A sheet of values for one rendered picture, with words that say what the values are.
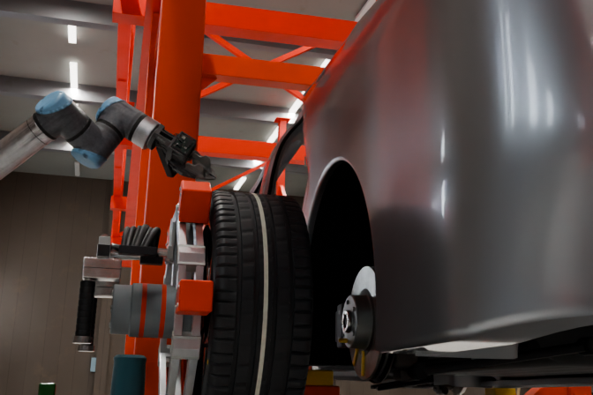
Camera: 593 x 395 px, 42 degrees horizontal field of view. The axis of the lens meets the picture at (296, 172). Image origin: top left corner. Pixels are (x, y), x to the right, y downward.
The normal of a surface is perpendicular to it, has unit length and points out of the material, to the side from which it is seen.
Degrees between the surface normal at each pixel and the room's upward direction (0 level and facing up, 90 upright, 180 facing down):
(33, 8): 90
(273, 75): 90
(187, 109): 90
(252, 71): 90
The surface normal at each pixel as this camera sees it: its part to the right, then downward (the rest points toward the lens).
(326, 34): 0.23, -0.27
